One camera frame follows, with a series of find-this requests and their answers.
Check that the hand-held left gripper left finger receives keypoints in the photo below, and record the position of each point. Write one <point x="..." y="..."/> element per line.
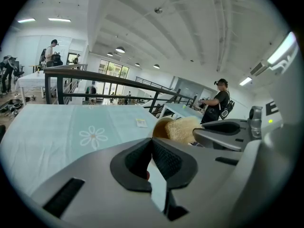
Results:
<point x="95" y="198"/>

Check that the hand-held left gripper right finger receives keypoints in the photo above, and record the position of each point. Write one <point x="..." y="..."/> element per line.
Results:
<point x="204" y="174"/>

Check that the white air conditioner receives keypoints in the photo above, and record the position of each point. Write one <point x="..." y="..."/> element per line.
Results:
<point x="259" y="68"/>

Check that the ceiling strip light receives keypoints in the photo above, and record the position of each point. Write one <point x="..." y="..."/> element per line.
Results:
<point x="59" y="20"/>
<point x="245" y="81"/>
<point x="26" y="20"/>

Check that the small light blue table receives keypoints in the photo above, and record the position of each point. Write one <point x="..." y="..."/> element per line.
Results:
<point x="180" y="111"/>

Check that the white cloth table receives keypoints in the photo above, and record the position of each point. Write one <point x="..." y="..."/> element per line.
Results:
<point x="31" y="79"/>

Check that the black round case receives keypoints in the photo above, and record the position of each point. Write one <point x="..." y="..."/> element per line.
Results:
<point x="12" y="104"/>

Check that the light blue floral tablecloth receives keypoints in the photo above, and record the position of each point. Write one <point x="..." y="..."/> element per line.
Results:
<point x="47" y="127"/>

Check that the black metal railing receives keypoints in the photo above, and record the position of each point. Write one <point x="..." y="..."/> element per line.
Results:
<point x="95" y="76"/>

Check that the large glass window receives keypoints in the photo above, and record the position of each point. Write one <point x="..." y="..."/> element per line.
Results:
<point x="114" y="69"/>

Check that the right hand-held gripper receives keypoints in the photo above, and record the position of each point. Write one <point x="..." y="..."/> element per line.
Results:
<point x="280" y="151"/>

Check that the white and yellow packet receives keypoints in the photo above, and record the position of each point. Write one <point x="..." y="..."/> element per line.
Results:
<point x="141" y="122"/>

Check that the yellow sponge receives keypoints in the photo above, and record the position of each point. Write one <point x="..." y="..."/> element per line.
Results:
<point x="181" y="129"/>

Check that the brown bowl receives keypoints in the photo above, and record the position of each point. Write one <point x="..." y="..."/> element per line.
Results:
<point x="158" y="128"/>

